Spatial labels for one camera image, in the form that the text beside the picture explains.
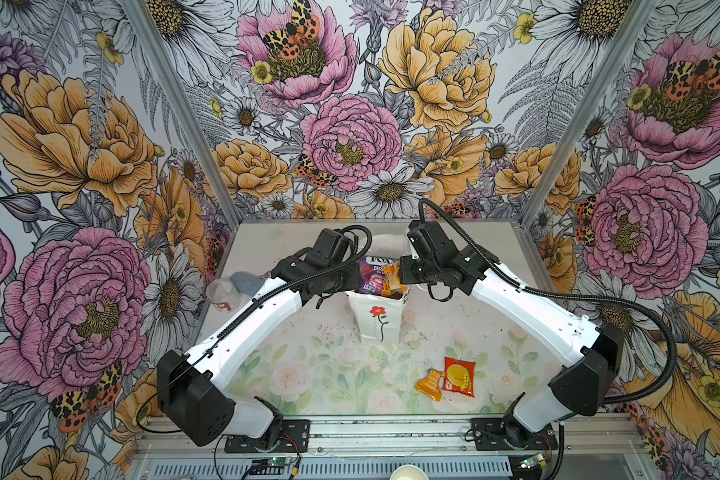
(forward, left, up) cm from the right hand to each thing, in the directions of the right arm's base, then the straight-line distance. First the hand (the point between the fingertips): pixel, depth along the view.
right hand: (404, 278), depth 77 cm
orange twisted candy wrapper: (-20, -7, -22) cm, 30 cm away
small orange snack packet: (0, +3, 0) cm, 3 cm away
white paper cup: (-39, +2, -17) cm, 42 cm away
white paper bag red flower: (-8, +7, -7) cm, 12 cm away
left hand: (-1, +13, -2) cm, 13 cm away
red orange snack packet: (-18, -15, -21) cm, 31 cm away
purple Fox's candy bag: (+3, +9, -2) cm, 10 cm away
